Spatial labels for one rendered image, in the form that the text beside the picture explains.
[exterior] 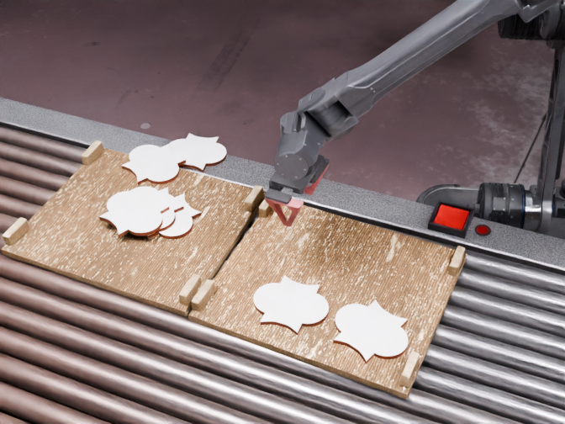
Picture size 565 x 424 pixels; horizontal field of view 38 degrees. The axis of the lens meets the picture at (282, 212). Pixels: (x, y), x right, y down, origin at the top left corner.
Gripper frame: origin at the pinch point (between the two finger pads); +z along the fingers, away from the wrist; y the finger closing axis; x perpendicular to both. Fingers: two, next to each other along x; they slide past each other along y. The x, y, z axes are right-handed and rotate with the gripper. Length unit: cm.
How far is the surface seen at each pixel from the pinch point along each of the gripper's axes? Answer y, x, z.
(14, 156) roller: 1, 71, 11
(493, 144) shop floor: 169, -9, 101
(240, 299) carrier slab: -17.7, 3.5, 9.4
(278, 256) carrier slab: -5.1, 1.8, 9.3
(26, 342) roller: -41, 34, 11
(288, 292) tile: -13.4, -4.2, 8.4
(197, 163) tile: 14.2, 30.7, 10.1
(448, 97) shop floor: 194, 17, 101
